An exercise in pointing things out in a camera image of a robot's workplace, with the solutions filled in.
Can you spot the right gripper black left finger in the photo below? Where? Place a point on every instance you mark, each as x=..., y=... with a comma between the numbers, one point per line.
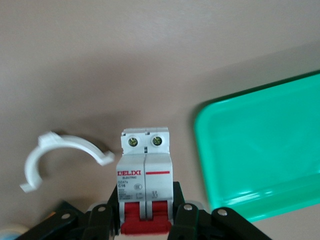
x=100, y=220

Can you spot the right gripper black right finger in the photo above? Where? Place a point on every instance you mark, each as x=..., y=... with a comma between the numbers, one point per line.
x=190, y=220

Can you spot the white red circuit breaker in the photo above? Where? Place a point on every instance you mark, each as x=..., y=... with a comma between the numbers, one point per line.
x=145, y=182

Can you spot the small white curved clamp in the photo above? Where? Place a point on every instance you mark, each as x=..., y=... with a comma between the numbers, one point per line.
x=37, y=160

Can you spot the blue white dome button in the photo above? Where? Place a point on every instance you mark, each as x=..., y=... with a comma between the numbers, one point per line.
x=11, y=231

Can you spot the green plastic tray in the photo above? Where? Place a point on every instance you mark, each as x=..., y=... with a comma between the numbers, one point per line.
x=262, y=150

